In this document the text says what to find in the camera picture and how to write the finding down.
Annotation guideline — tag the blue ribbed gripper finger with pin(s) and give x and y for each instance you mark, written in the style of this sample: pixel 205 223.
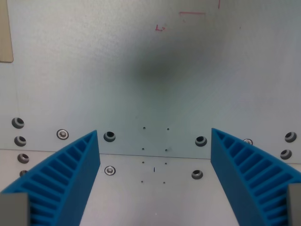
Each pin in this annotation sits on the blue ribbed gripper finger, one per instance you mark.
pixel 225 164
pixel 77 169

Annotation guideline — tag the silver socket head screw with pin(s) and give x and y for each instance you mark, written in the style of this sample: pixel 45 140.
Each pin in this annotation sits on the silver socket head screw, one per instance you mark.
pixel 62 134
pixel 248 141
pixel 110 170

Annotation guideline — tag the beige flat panel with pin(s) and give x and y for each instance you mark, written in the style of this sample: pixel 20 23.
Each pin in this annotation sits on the beige flat panel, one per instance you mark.
pixel 4 30

